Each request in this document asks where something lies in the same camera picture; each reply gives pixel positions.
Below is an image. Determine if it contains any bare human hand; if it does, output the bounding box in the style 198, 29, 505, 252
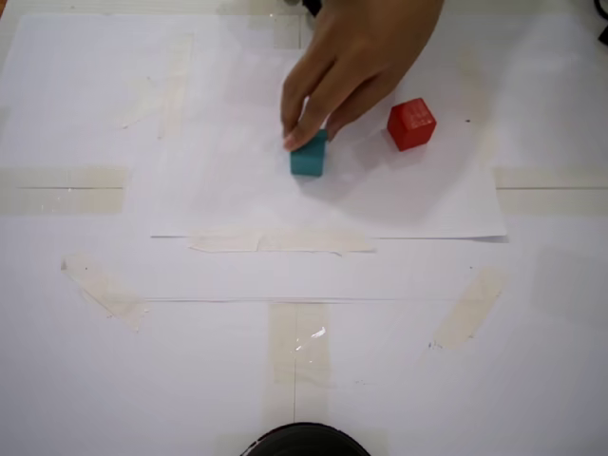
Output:
279, 0, 447, 152

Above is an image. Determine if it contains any red cube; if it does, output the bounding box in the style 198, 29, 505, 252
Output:
386, 97, 438, 153

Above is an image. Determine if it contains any black rounded camera base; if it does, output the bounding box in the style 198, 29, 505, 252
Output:
244, 422, 371, 456

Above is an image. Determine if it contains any beige masking tape strip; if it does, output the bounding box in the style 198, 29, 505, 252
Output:
493, 166, 608, 215
268, 301, 332, 389
431, 266, 507, 352
60, 251, 151, 333
0, 165, 127, 215
455, 47, 498, 165

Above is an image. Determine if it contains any teal blue cube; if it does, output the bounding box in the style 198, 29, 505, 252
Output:
289, 128, 330, 180

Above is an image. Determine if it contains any white paper sheet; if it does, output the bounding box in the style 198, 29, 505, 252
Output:
150, 28, 508, 242

